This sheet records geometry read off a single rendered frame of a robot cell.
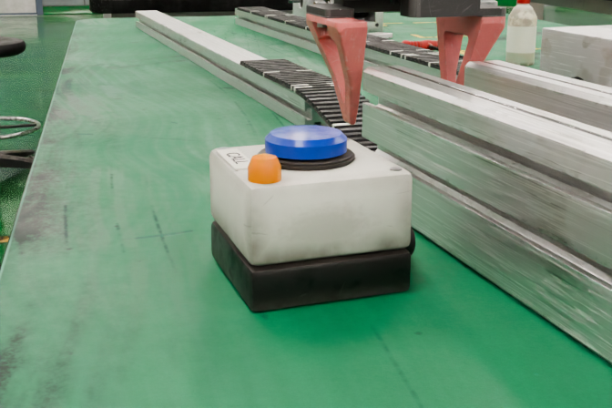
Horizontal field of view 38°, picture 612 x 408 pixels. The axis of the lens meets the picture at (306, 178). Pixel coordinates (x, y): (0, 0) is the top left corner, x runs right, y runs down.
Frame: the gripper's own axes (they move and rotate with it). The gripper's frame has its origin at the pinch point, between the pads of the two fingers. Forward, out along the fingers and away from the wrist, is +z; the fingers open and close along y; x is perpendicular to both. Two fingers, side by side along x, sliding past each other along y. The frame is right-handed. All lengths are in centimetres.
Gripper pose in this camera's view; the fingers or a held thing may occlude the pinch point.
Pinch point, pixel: (401, 107)
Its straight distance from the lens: 63.2
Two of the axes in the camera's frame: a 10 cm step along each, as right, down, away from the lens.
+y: 9.5, -0.8, 3.0
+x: -3.2, -2.5, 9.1
